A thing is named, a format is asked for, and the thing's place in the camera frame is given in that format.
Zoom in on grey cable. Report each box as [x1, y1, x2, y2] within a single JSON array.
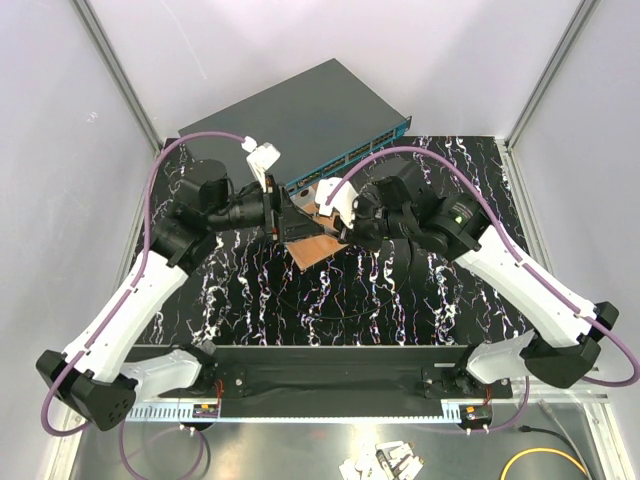
[[539, 399, 599, 476]]

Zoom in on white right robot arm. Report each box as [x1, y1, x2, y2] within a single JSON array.
[[315, 158, 619, 397]]

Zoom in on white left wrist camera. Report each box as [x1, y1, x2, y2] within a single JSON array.
[[241, 136, 281, 191]]

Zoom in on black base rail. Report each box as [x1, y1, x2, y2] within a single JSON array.
[[97, 344, 514, 419]]

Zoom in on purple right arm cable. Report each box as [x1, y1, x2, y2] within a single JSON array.
[[324, 147, 640, 434]]

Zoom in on wooden board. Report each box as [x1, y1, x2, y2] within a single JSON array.
[[286, 183, 346, 271]]

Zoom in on black marble mat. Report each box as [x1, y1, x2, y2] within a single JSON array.
[[154, 134, 564, 349]]

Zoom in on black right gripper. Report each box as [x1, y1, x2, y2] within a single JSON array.
[[333, 193, 414, 253]]

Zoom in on white packets pile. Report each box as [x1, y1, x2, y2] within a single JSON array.
[[339, 440, 424, 480]]

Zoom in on grey network switch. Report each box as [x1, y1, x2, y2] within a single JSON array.
[[179, 59, 411, 193]]

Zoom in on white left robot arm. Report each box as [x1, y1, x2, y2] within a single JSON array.
[[36, 160, 325, 431]]

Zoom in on yellow cable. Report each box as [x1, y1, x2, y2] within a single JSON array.
[[499, 448, 590, 480]]

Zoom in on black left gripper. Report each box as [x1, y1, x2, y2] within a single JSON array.
[[208, 173, 325, 243]]

